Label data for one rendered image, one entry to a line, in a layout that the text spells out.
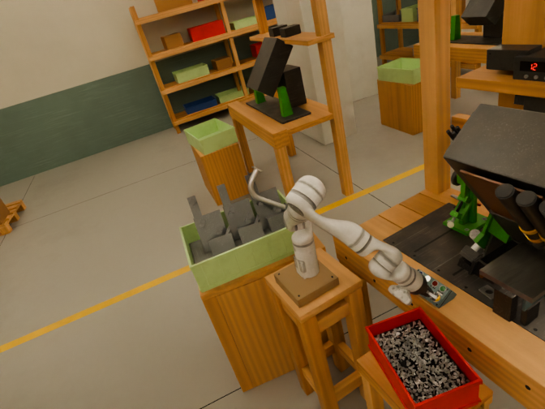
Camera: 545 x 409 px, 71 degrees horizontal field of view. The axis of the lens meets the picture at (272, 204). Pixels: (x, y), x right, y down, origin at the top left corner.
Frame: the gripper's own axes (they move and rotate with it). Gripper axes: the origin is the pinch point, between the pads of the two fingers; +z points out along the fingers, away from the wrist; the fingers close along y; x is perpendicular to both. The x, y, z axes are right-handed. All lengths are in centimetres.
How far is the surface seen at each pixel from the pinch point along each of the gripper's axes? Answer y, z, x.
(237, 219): 105, -18, 27
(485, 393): -27.0, 9.2, 15.2
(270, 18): 630, 112, -253
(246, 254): 79, -18, 36
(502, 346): -23.9, 7.3, 0.5
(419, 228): 36.3, 22.7, -22.2
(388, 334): 1.9, -3.9, 20.1
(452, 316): -7.1, 6.1, 2.1
